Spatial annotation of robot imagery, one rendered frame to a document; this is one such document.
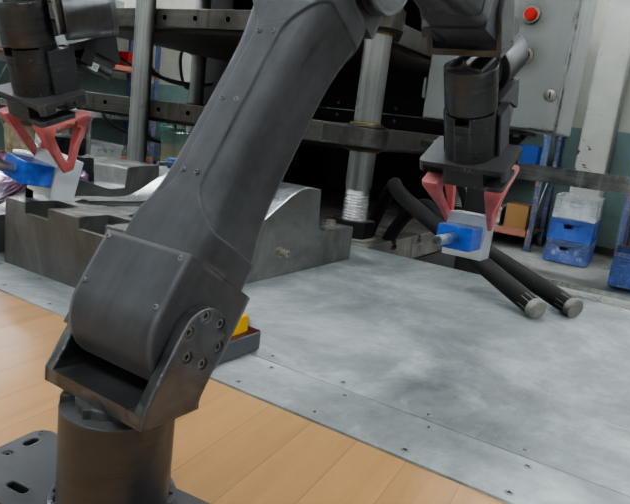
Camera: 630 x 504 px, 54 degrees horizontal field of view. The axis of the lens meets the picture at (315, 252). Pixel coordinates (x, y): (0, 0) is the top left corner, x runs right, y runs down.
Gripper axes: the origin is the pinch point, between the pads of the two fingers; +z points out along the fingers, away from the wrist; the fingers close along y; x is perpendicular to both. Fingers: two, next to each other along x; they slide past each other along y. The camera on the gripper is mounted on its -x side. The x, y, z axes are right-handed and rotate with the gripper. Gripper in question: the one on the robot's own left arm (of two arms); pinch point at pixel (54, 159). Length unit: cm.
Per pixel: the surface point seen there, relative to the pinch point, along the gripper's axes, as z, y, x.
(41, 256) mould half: 10.6, -2.5, 6.0
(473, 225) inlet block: 4, -47, -25
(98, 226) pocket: 6.2, -8.6, 1.0
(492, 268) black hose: 20, -45, -42
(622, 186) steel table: 126, -24, -329
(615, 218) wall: 282, 6, -606
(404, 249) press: 48, -12, -79
